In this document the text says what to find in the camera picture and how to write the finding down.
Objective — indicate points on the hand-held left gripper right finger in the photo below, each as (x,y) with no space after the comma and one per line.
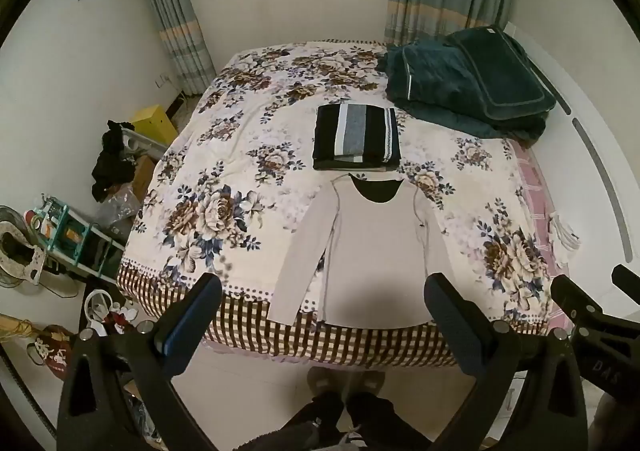
(452,326)

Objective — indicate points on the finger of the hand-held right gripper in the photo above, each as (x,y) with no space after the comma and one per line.
(575,298)
(628,281)

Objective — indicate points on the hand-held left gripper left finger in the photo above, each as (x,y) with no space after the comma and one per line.
(179,331)

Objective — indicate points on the beige long-sleeve shirt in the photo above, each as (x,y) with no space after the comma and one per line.
(372,251)

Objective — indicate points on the person's right forearm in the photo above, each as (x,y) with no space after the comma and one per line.
(607,423)

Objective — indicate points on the pile of black clothes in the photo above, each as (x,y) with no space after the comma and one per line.
(112,161)

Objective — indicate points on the folded black grey striped clothes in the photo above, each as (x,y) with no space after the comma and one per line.
(356,133)

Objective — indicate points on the white cloth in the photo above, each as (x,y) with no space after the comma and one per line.
(564,238)

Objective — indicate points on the pink checked mattress sheet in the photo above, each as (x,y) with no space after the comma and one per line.
(537,191)

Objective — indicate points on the person's legs in black pants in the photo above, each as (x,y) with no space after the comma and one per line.
(370,423)

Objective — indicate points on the red round hand fan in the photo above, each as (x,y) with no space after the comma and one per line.
(52,351)

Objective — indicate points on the teal storage rack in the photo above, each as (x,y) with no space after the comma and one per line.
(80,241)

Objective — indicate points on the clear plastic bag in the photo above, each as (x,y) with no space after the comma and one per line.
(120,208)

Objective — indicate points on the white bed headboard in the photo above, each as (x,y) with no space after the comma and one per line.
(595,131)

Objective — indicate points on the cardboard box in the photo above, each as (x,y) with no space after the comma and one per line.
(145,173)

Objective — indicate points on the floral bedsheet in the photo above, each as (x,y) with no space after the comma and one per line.
(240,181)

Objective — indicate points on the electric fan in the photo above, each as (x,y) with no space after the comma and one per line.
(20,251)

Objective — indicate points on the yellow box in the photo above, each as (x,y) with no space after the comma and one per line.
(156,123)

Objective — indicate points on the dark green pillow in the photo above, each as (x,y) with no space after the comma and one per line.
(505,71)

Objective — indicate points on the dark green folded quilt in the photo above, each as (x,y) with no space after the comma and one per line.
(425,86)

